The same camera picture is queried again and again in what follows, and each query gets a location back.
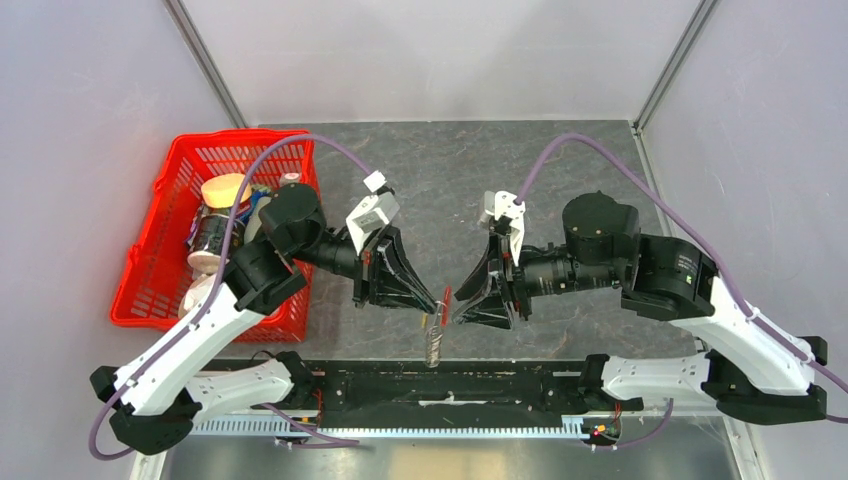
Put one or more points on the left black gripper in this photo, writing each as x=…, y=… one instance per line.
x=386, y=276

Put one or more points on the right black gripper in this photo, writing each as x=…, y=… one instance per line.
x=491, y=304

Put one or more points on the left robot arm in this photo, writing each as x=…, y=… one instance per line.
x=154, y=402

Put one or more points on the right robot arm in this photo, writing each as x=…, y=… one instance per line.
x=748, y=374

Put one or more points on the cream bottle with pink cap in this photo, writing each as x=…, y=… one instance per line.
x=289, y=178

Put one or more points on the pale green bottle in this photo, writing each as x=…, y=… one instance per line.
x=254, y=222

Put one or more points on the white pink round container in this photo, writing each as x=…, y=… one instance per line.
x=206, y=268

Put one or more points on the jar with yellow lid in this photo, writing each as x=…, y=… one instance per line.
x=219, y=194

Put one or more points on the red plastic basket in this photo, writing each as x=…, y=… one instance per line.
x=157, y=276

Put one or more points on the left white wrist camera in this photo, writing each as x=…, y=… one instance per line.
x=373, y=212

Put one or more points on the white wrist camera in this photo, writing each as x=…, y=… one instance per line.
x=500, y=213
x=373, y=212

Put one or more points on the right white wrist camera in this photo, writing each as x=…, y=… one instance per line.
x=500, y=213

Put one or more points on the aluminium toothed cable duct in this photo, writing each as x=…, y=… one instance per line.
x=261, y=425

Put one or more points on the left aluminium corner post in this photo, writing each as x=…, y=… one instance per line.
x=195, y=43

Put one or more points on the aluminium corner post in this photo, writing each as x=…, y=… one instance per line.
x=195, y=43
x=691, y=33

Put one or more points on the right aluminium corner post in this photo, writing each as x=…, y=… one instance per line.
x=691, y=33

